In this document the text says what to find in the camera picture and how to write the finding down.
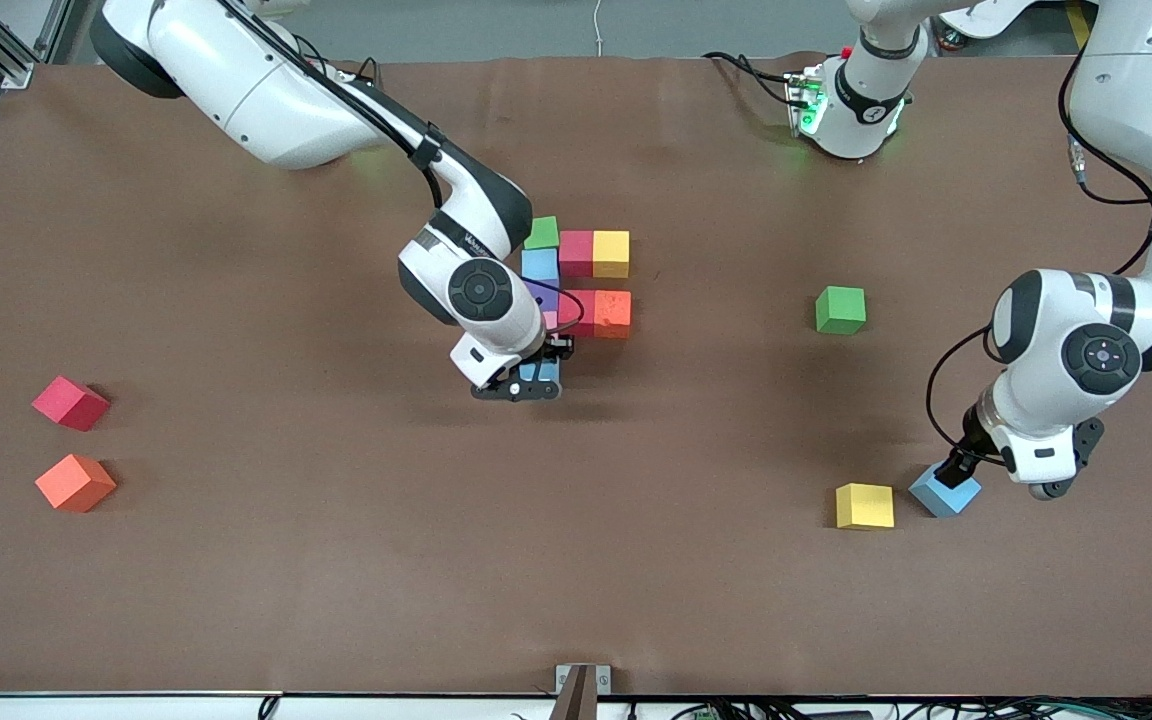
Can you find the red foam cube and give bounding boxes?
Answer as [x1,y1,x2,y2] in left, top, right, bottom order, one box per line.
[32,376,111,432]
[558,230,596,279]
[558,290,597,339]

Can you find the chipped orange foam cube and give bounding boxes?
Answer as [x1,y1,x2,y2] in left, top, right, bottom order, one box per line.
[593,290,633,340]

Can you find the yellow foam cube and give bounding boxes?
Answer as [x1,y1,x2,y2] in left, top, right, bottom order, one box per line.
[592,230,631,279]
[835,483,896,531]

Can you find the brown table mat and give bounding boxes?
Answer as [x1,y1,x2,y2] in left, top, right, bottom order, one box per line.
[0,55,1152,698]

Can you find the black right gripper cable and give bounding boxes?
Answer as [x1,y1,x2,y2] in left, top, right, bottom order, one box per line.
[524,278,586,339]

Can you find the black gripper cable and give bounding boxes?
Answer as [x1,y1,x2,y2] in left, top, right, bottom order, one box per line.
[925,325,999,467]
[524,278,586,339]

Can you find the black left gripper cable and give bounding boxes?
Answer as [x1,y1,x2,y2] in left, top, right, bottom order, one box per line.
[925,325,999,467]

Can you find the black cable bundle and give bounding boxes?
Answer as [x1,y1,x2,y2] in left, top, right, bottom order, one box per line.
[626,695,1152,720]

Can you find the grey metal bracket plate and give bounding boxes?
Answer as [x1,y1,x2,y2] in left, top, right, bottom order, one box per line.
[554,664,613,696]

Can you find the black base cable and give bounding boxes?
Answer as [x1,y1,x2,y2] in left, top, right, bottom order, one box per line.
[704,50,799,106]

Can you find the dark camera mount pole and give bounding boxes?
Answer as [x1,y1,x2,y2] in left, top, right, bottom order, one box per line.
[548,665,599,720]

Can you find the white table frame edge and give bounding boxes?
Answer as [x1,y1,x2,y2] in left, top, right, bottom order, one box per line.
[0,690,1152,720]

